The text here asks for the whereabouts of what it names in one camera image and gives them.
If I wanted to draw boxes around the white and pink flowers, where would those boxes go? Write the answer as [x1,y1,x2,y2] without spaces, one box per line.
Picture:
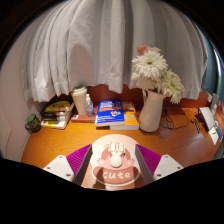
[130,45,186,105]

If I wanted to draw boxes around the black book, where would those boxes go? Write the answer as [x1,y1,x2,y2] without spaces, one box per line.
[41,114,72,123]
[40,109,73,119]

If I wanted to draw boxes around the pink cartoon mouse pad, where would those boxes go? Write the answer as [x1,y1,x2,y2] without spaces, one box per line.
[90,133,142,188]

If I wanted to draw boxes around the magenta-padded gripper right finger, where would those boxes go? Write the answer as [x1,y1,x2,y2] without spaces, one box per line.
[134,143,184,186]

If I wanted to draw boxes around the clear spray bottle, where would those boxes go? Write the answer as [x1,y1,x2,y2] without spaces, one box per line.
[84,93,95,118]

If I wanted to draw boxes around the white ceramic vase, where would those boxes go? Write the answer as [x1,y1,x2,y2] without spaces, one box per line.
[138,89,166,133]

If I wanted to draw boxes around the white curtain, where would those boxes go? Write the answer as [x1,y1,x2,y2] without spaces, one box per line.
[19,0,210,104]

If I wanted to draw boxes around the black cable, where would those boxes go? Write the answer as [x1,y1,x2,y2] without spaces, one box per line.
[161,99,202,132]

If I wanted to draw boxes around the yellow cover book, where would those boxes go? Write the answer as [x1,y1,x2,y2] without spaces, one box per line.
[44,100,73,113]

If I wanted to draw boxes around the white and yellow book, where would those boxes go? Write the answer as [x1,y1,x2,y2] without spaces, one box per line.
[40,117,73,130]

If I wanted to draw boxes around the white flat device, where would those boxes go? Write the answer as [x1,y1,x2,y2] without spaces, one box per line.
[194,106,218,133]

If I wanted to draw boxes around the orange cover book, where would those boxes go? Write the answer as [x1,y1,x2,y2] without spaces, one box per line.
[109,101,140,131]

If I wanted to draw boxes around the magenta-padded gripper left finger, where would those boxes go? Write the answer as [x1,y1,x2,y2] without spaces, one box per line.
[42,143,94,187]

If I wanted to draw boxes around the red book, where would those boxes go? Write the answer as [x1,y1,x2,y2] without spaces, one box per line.
[70,113,98,124]

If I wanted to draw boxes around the dark mug with green inside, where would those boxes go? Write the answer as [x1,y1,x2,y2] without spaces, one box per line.
[25,113,42,134]

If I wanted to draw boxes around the cream tumbler with lid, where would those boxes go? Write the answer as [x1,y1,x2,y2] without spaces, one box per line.
[70,85,88,116]

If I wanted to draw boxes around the blue cover book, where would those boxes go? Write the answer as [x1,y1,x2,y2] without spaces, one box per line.
[94,98,126,128]

